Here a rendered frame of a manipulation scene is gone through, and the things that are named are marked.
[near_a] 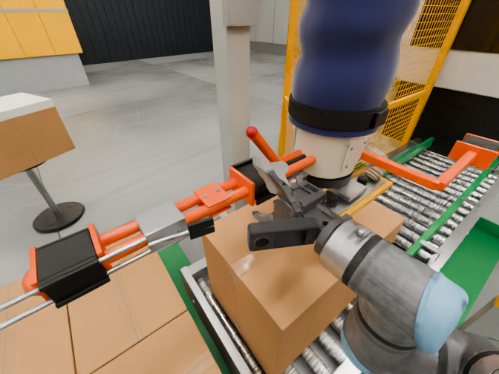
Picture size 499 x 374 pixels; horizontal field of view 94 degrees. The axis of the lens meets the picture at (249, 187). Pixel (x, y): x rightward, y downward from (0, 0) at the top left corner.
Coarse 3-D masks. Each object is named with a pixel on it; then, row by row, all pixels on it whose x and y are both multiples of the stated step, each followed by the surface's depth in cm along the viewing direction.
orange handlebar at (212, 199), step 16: (288, 160) 58; (304, 160) 57; (368, 160) 59; (384, 160) 57; (464, 160) 56; (400, 176) 55; (416, 176) 52; (448, 176) 51; (208, 192) 46; (224, 192) 46; (240, 192) 47; (208, 208) 43; (224, 208) 46; (128, 224) 40; (112, 240) 38; (128, 240) 37; (32, 288) 31
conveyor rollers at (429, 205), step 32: (416, 160) 196; (448, 160) 194; (384, 192) 162; (416, 192) 162; (448, 192) 162; (480, 192) 162; (416, 224) 135; (448, 224) 137; (416, 256) 123; (224, 320) 93
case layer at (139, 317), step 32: (128, 256) 118; (0, 288) 104; (128, 288) 104; (160, 288) 104; (0, 320) 94; (32, 320) 94; (64, 320) 94; (96, 320) 94; (128, 320) 94; (160, 320) 94; (192, 320) 94; (0, 352) 85; (32, 352) 85; (64, 352) 85; (96, 352) 85; (128, 352) 85; (160, 352) 85; (192, 352) 85
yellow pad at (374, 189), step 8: (352, 176) 73; (360, 176) 67; (368, 184) 68; (376, 184) 68; (384, 184) 69; (392, 184) 70; (328, 192) 66; (368, 192) 65; (376, 192) 66; (328, 200) 60; (336, 200) 59; (344, 200) 63; (352, 200) 63; (360, 200) 63; (368, 200) 64; (328, 208) 60; (336, 208) 60; (344, 208) 60; (352, 208) 61; (360, 208) 62
